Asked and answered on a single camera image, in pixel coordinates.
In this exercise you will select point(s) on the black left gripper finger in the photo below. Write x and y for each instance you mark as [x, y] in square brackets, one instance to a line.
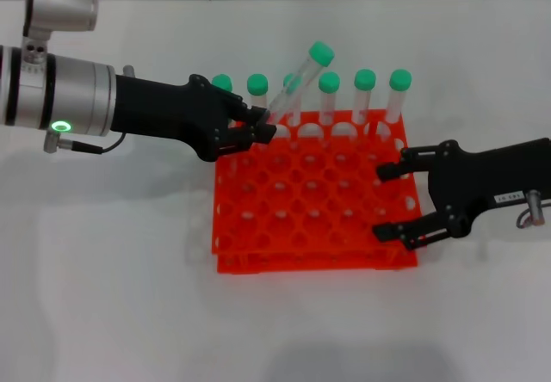
[254, 113]
[262, 133]

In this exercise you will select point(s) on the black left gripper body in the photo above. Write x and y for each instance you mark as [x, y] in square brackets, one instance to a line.
[172, 113]

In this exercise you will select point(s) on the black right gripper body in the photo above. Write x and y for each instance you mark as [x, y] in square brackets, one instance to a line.
[482, 180]

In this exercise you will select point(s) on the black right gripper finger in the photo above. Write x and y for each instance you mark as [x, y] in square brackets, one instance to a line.
[387, 232]
[391, 170]

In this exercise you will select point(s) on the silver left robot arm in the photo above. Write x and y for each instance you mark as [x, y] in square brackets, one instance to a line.
[64, 94]

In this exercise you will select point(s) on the orange test tube rack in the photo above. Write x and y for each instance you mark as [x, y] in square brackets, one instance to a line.
[318, 210]

